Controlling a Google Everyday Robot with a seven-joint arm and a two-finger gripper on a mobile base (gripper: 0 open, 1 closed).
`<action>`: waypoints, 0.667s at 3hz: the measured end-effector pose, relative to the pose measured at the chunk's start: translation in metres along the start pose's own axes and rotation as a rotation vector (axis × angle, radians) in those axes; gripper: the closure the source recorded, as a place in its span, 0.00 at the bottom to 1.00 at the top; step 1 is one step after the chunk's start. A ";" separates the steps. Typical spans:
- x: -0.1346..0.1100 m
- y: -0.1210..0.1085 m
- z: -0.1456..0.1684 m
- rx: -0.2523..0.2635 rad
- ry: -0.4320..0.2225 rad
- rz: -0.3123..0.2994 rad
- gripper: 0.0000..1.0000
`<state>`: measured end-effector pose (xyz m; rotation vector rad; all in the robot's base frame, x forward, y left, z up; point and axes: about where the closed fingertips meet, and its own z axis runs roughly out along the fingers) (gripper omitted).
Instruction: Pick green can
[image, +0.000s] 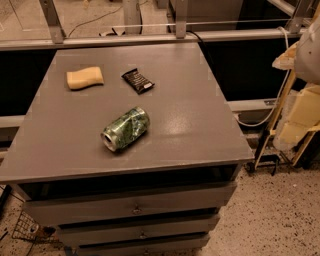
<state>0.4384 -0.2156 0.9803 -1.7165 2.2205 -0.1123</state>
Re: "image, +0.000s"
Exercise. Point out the green soda can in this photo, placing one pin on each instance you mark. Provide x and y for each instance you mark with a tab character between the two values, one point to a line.
126	129

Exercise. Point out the grey drawer cabinet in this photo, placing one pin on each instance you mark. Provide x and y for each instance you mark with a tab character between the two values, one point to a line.
127	151

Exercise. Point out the black snack packet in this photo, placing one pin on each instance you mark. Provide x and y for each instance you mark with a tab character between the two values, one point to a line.
137	81

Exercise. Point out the yellow sponge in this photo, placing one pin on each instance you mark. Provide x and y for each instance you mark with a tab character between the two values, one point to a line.
83	78

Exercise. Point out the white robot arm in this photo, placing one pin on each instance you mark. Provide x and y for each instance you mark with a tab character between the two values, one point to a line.
303	56

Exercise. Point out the wire basket on floor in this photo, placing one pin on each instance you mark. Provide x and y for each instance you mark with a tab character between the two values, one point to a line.
27	229

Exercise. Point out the metal railing frame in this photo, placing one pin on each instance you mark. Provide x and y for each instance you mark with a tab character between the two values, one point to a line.
58	24

